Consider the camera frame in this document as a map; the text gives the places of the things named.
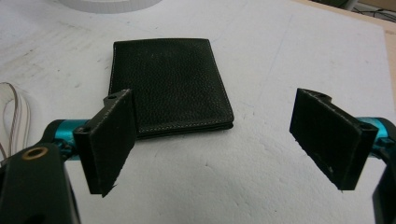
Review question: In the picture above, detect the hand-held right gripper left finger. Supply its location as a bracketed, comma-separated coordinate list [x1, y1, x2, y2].
[42, 88, 138, 199]

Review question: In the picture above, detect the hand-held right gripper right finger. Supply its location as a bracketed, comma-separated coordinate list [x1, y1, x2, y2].
[289, 88, 396, 191]

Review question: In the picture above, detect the black leather wallet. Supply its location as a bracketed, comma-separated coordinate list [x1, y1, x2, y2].
[107, 37, 235, 139]

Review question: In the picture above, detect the white round container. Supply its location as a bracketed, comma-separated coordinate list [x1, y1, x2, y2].
[55, 0, 163, 14]

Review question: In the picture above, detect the white striped cable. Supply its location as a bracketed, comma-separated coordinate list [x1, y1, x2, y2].
[0, 81, 32, 160]

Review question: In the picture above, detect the black cable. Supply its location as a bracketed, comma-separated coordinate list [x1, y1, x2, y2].
[353, 7, 396, 21]

